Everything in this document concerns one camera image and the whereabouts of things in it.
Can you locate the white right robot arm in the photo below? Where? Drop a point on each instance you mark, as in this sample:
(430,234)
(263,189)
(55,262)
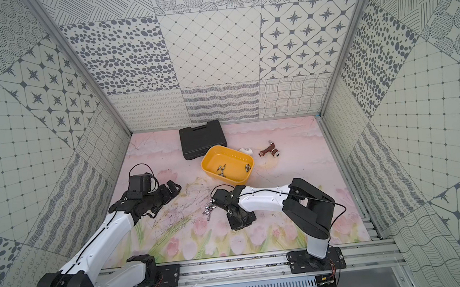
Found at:
(310,209)

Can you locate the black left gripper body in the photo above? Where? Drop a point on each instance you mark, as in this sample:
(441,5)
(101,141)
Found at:
(164,192)

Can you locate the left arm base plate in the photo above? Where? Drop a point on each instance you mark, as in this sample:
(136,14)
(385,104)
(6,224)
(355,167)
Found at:
(157,276)

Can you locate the yellow plastic storage box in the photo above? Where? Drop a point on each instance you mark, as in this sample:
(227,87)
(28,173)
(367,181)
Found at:
(235,162)

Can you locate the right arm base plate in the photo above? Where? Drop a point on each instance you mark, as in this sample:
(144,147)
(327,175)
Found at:
(302,262)

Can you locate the pile of metal bits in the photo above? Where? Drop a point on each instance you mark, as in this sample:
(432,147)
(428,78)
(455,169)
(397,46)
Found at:
(208,210)

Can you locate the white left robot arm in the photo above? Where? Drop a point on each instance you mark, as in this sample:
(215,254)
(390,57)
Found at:
(84,269)

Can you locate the aluminium mounting rail frame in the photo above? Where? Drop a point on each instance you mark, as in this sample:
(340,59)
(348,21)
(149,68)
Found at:
(271,269)

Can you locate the brown water tap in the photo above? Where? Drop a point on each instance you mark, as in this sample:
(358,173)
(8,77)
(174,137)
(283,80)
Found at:
(271,149)

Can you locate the black plastic tool case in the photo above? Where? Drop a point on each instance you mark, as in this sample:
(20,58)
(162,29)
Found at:
(197,141)

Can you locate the white pipe tee fitting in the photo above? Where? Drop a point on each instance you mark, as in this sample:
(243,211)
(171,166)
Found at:
(246,151)

